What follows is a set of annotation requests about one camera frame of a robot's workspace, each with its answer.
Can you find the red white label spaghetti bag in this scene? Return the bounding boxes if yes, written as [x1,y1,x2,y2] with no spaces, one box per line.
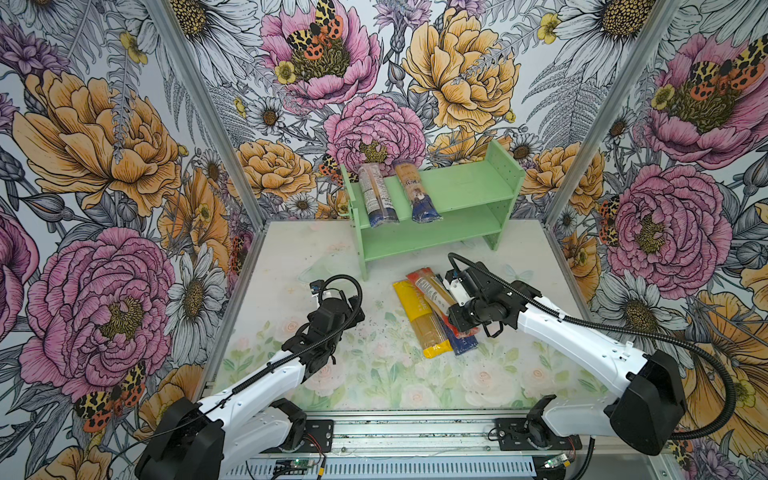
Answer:
[406,268,479,338]

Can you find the blue Barilla spaghetti box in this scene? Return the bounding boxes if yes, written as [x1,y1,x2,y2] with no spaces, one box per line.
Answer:
[441,312,479,356]

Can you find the yellow Pastatime spaghetti bag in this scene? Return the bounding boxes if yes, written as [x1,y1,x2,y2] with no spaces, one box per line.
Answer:
[393,280,453,359]

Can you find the yellow blue spaghetti bag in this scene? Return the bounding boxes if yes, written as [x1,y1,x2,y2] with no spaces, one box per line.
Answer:
[394,162,442,224]

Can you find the clear grey label spaghetti bag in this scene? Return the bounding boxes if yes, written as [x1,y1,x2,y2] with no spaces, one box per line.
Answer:
[358,164,399,228]

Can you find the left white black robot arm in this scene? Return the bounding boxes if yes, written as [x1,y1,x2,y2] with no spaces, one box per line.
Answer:
[134,294,365,479]

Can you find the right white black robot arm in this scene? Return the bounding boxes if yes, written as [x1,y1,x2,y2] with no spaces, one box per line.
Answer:
[443,264,686,456]

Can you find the green wooden two-tier shelf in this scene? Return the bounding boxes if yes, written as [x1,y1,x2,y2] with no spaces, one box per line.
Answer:
[342,140,526,280]

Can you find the small green circuit board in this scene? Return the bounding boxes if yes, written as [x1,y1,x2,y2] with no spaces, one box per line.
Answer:
[271,459,315,480]

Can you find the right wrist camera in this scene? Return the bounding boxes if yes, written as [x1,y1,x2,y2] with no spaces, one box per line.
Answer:
[443,269,473,306]

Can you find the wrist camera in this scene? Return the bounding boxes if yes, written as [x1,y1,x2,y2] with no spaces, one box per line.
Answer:
[443,269,473,306]
[309,279,337,306]

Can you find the left black corrugated cable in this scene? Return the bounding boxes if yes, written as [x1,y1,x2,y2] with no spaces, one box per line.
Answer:
[149,274,365,445]

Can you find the black corrugated cable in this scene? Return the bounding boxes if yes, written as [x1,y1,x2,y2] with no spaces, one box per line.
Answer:
[149,274,365,445]
[447,252,737,480]

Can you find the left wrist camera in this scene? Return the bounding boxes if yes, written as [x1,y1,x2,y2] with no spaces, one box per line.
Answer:
[309,279,337,306]

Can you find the right black corrugated cable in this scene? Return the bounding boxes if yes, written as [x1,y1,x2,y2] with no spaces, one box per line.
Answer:
[447,252,737,480]

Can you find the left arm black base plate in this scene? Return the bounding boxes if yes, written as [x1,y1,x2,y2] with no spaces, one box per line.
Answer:
[265,419,335,454]

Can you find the aluminium front rail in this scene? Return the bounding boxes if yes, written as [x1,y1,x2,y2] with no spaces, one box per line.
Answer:
[217,411,684,479]

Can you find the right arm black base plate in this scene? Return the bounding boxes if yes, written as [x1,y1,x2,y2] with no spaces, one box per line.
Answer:
[486,417,582,451]

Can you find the right aluminium corner post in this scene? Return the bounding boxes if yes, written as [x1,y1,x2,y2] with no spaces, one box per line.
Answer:
[544,0,681,228]

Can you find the aluminium corner post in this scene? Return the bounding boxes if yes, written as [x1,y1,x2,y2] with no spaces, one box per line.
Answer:
[544,0,681,228]
[147,1,267,233]

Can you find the left aluminium corner post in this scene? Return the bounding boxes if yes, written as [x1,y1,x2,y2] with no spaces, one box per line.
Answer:
[147,1,267,233]

